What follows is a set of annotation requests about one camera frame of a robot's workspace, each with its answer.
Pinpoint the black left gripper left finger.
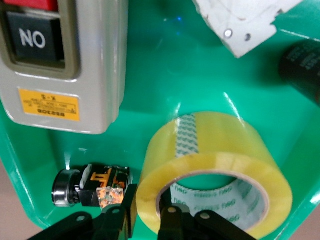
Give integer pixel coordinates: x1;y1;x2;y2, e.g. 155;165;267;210
27;184;138;240

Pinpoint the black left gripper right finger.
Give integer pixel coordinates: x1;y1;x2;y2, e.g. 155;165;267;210
158;194;256;240

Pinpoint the yellow clear tape roll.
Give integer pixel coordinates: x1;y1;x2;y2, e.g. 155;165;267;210
136;112;294;239

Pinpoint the green plastic tray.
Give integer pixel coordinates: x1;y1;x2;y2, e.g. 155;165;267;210
0;0;320;240

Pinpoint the small black push-button component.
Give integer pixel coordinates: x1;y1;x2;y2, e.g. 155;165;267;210
51;162;133;209

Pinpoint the black cylindrical capacitor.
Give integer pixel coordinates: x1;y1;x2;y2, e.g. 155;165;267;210
278;39;320;107

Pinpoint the white circuit breaker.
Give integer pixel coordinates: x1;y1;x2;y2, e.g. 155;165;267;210
192;0;304;60

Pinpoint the grey push-button switch box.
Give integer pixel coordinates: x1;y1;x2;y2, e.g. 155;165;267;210
0;0;129;136

